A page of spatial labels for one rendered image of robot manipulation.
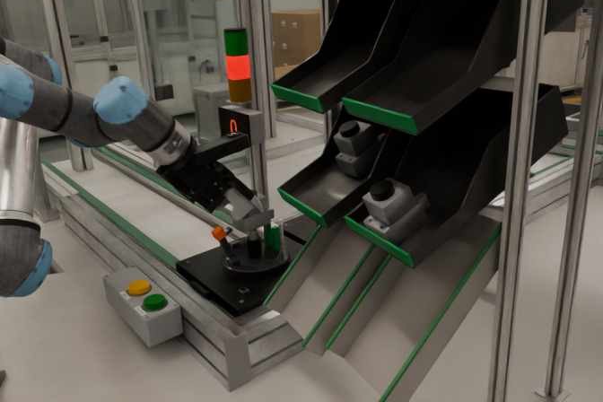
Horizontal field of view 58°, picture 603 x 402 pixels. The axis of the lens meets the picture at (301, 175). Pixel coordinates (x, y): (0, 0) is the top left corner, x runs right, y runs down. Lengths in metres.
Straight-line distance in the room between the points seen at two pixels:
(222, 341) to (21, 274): 0.41
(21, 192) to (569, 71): 6.86
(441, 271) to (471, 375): 0.29
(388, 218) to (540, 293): 0.67
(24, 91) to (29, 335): 0.56
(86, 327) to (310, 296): 0.53
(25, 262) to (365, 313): 0.64
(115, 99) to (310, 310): 0.44
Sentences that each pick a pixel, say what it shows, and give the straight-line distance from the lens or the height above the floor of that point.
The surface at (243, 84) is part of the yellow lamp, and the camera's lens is 1.21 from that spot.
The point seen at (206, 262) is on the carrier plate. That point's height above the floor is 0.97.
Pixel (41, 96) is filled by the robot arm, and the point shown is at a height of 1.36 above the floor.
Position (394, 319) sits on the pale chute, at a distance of 0.80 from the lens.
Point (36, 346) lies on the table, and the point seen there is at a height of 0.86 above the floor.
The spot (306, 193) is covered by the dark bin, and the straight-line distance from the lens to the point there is 0.83.
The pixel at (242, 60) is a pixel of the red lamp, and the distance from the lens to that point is 1.20.
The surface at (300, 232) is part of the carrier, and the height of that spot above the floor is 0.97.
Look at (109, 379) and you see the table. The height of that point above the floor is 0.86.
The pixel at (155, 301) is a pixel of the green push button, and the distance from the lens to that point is 1.05.
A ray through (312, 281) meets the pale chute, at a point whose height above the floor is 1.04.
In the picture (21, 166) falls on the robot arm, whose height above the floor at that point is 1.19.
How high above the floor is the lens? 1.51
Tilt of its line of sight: 20 degrees down
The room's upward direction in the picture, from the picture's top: 3 degrees counter-clockwise
